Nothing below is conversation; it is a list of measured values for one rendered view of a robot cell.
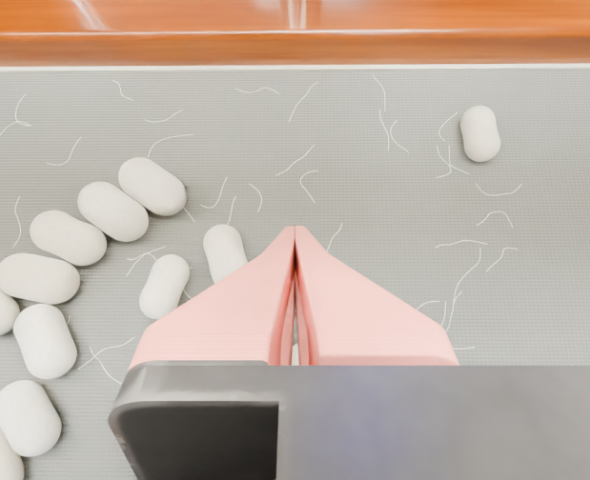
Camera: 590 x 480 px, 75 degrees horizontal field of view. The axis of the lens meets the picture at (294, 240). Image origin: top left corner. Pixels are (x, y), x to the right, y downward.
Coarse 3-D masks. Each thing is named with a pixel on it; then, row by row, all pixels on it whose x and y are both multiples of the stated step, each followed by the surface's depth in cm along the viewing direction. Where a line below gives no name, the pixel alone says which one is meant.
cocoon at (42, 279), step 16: (16, 256) 18; (32, 256) 19; (0, 272) 18; (16, 272) 18; (32, 272) 18; (48, 272) 18; (64, 272) 18; (0, 288) 18; (16, 288) 18; (32, 288) 18; (48, 288) 18; (64, 288) 18
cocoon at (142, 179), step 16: (128, 160) 20; (144, 160) 20; (128, 176) 19; (144, 176) 19; (160, 176) 19; (128, 192) 20; (144, 192) 19; (160, 192) 19; (176, 192) 19; (160, 208) 19; (176, 208) 19
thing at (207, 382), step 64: (192, 320) 6; (256, 320) 6; (128, 384) 5; (192, 384) 5; (256, 384) 5; (320, 384) 5; (384, 384) 5; (448, 384) 5; (512, 384) 5; (576, 384) 5; (128, 448) 5; (192, 448) 5; (256, 448) 5; (320, 448) 4; (384, 448) 4; (448, 448) 4; (512, 448) 4; (576, 448) 4
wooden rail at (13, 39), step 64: (0, 0) 21; (64, 0) 21; (128, 0) 21; (192, 0) 21; (256, 0) 21; (320, 0) 21; (384, 0) 21; (448, 0) 21; (512, 0) 21; (576, 0) 21; (0, 64) 23; (64, 64) 23; (128, 64) 23; (192, 64) 23; (256, 64) 23; (320, 64) 23; (384, 64) 23
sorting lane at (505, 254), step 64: (448, 64) 23; (512, 64) 23; (576, 64) 22; (0, 128) 22; (64, 128) 22; (128, 128) 22; (192, 128) 22; (256, 128) 22; (320, 128) 22; (384, 128) 22; (448, 128) 22; (512, 128) 22; (576, 128) 22; (0, 192) 21; (64, 192) 21; (192, 192) 21; (256, 192) 21; (320, 192) 21; (384, 192) 21; (448, 192) 21; (512, 192) 21; (576, 192) 21; (0, 256) 20; (128, 256) 20; (192, 256) 20; (256, 256) 20; (384, 256) 20; (448, 256) 20; (512, 256) 20; (576, 256) 20; (128, 320) 19; (448, 320) 19; (512, 320) 19; (576, 320) 19; (0, 384) 19; (64, 384) 19; (64, 448) 18
